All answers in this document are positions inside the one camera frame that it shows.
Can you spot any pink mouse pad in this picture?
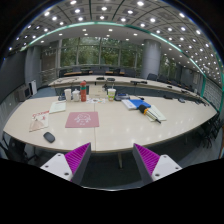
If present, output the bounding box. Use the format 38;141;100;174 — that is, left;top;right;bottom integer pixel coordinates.
65;112;99;128

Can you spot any pale green booklet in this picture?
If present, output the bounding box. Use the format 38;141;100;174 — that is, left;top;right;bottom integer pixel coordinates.
49;101;66;113

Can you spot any blue folder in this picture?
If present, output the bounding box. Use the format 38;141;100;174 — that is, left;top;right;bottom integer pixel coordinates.
129;99;151;109

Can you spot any black office chair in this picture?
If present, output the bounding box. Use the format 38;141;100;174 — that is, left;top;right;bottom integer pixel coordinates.
0;135;38;164
195;113;224;147

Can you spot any black yellow microphone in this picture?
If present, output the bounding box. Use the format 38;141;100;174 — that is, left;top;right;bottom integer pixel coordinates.
138;104;160;123

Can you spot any red white magazine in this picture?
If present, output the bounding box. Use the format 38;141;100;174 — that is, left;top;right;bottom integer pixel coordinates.
29;111;49;132

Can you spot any white lidded container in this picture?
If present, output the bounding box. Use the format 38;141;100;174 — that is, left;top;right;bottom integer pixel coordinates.
72;89;80;102

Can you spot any black office chair left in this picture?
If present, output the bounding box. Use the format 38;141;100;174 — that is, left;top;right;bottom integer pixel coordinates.
0;135;38;164

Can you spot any black office chair right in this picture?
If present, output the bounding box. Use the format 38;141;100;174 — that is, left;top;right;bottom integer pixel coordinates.
195;113;224;147

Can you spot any red water bottle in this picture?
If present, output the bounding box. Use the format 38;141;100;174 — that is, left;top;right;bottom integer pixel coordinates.
80;81;86;102

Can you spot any black computer mouse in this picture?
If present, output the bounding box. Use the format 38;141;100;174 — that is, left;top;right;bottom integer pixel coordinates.
43;132;55;143

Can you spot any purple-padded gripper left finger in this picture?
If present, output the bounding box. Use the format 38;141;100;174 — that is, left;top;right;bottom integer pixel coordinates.
41;143;91;185

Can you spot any white paper stack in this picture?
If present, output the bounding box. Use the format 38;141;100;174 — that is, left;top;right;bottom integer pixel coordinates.
148;105;166;121

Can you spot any green white drink cup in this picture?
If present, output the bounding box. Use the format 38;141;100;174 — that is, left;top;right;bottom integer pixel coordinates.
107;88;116;101

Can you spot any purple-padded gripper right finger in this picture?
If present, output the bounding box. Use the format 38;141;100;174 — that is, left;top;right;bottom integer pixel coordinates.
133;144;181;185

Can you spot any white paper cup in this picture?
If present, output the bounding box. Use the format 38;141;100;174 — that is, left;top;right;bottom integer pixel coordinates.
64;89;71;102

